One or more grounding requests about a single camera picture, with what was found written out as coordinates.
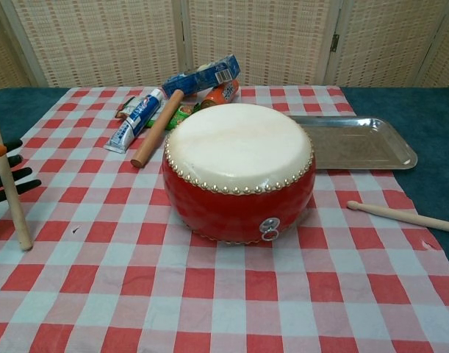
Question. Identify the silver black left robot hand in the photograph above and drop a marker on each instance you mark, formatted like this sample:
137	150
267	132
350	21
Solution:
21	172

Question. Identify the light wooden drumstick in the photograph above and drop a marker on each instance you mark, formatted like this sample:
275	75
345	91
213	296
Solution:
411	218
14	206

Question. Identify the red drum with white skin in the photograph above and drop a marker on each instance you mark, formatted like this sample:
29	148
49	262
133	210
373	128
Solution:
239	147

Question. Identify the silver brown foil packet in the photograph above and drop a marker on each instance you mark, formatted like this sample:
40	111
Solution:
126	109

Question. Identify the white blue toothpaste tube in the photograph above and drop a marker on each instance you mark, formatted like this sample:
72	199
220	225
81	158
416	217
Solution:
136	117

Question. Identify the wooden rolling pin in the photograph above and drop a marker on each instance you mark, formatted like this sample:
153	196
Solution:
154	132

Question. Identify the woven bamboo folding screen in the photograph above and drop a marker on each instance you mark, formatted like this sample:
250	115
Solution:
99	36

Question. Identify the green snack packet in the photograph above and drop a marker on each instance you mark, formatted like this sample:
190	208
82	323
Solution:
180	115

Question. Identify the blue cookie package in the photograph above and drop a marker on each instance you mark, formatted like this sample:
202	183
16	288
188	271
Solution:
198	81

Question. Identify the orange snack packet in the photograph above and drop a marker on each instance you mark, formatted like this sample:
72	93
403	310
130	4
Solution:
220	95

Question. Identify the red white checkered tablecloth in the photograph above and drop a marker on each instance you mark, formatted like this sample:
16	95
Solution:
224	294

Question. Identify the stainless steel tray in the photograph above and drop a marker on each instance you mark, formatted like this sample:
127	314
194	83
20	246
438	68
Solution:
356	147

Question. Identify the black metal screen hinge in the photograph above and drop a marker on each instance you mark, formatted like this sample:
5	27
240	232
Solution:
334	42

